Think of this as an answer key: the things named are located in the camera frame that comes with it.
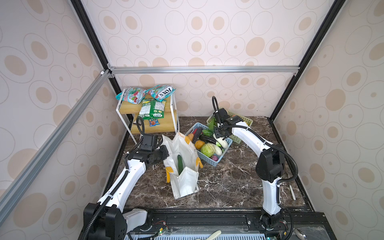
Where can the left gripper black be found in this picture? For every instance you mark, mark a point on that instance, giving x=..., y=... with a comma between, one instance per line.
x=164, y=153

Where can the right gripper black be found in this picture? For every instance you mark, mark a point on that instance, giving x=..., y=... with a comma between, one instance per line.
x=217, y=133

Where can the green leafy lettuce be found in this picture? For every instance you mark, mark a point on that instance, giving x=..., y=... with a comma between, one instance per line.
x=207, y=132

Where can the white radish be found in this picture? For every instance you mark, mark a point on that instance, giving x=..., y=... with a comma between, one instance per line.
x=223, y=143

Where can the white grocery bag yellow handles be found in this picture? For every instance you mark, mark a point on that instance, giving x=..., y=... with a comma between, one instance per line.
x=186, y=183

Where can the long green cucumber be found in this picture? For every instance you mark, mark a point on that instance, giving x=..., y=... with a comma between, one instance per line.
x=180, y=164

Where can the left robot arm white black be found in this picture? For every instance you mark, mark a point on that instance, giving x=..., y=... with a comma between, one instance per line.
x=120, y=192

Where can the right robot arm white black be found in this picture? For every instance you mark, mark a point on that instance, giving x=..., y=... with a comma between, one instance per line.
x=270, y=165

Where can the red green candy bag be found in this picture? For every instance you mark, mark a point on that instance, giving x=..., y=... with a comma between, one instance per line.
x=133, y=95

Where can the teal Fox's candy bag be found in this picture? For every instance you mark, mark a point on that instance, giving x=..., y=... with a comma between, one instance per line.
x=160, y=92

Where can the dark purple eggplant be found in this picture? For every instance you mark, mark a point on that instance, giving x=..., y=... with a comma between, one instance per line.
x=207, y=139

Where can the small blue red candy packet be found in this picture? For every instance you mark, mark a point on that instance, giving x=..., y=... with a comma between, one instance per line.
x=154, y=122

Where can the green cabbage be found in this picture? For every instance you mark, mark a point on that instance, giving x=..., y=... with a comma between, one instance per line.
x=208, y=150

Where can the orange fruit in blue basket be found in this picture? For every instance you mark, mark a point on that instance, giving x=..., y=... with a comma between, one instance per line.
x=199, y=144

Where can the blue plastic vegetable basket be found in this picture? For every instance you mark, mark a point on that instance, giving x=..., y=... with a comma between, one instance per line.
x=196, y=129

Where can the green snack packet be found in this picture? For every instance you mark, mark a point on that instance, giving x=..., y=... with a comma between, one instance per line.
x=152, y=109

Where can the white pen on table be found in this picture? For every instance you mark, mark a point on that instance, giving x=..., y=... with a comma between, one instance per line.
x=292, y=193

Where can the white wire wooden shelf rack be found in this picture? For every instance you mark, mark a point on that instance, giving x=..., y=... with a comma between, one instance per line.
x=128, y=114

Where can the horizontal aluminium frame bar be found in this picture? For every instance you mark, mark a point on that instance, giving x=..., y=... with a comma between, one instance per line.
x=202, y=70

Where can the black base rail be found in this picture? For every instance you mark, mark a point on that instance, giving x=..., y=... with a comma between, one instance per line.
x=234, y=224

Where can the left slanted aluminium frame bar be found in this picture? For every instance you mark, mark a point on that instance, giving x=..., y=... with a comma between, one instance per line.
x=20, y=185

